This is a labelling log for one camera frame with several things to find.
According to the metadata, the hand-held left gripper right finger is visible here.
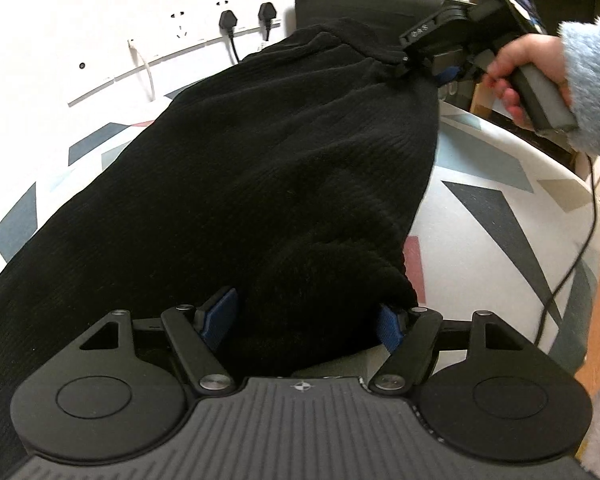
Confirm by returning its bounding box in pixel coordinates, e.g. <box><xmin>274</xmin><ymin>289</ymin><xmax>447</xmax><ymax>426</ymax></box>
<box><xmin>372</xmin><ymin>304</ymin><xmax>528</xmax><ymax>394</ymax></box>

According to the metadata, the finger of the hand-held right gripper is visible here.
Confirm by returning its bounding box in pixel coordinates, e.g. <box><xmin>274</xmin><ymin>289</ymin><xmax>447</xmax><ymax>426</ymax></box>
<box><xmin>401</xmin><ymin>48</ymin><xmax>463</xmax><ymax>69</ymax></box>
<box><xmin>430</xmin><ymin>62</ymin><xmax>467</xmax><ymax>87</ymax></box>

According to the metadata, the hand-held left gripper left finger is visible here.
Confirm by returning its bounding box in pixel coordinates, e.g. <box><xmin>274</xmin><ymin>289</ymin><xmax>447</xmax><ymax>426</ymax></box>
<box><xmin>77</xmin><ymin>287</ymin><xmax>239</xmax><ymax>394</ymax></box>

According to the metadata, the black knit sweater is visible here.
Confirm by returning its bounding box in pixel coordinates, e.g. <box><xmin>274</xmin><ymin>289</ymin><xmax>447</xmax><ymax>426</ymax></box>
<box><xmin>0</xmin><ymin>17</ymin><xmax>443</xmax><ymax>461</ymax></box>

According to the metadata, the person's right forearm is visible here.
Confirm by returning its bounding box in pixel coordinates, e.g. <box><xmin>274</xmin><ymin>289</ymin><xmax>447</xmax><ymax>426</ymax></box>
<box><xmin>559</xmin><ymin>14</ymin><xmax>600</xmax><ymax>157</ymax></box>

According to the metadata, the person's right hand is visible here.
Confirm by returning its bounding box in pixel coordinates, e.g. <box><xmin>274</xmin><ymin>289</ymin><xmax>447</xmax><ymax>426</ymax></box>
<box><xmin>481</xmin><ymin>33</ymin><xmax>574</xmax><ymax>129</ymax></box>

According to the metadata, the wooden chair leg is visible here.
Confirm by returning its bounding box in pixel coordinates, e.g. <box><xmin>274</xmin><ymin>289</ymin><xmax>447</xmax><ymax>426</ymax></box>
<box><xmin>469</xmin><ymin>82</ymin><xmax>492</xmax><ymax>122</ymax></box>

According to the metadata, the geometric patterned bed sheet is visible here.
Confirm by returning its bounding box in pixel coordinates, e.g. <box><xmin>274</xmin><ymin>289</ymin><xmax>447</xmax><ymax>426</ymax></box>
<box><xmin>0</xmin><ymin>80</ymin><xmax>600</xmax><ymax>376</ymax></box>

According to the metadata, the black power plug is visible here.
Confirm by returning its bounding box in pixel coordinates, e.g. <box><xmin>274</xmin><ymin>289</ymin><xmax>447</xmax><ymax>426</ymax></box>
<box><xmin>257</xmin><ymin>1</ymin><xmax>277</xmax><ymax>41</ymax></box>
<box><xmin>218</xmin><ymin>9</ymin><xmax>241</xmax><ymax>64</ymax></box>

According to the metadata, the white wall socket plate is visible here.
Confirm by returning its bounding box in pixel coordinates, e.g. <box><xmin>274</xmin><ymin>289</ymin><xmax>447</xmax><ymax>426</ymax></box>
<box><xmin>112</xmin><ymin>5</ymin><xmax>211</xmax><ymax>84</ymax></box>
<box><xmin>202</xmin><ymin>0</ymin><xmax>293</xmax><ymax>44</ymax></box>

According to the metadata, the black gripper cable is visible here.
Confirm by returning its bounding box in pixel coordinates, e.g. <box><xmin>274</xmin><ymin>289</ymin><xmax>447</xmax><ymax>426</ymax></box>
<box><xmin>534</xmin><ymin>152</ymin><xmax>597</xmax><ymax>343</ymax></box>

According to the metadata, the white charger cable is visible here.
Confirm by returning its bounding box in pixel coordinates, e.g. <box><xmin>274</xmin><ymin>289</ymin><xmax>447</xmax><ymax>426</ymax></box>
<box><xmin>128</xmin><ymin>38</ymin><xmax>157</xmax><ymax>103</ymax></box>

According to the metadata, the white wall plate with hole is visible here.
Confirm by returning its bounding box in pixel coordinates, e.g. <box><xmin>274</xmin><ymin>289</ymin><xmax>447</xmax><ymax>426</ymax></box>
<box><xmin>67</xmin><ymin>52</ymin><xmax>119</xmax><ymax>107</ymax></box>

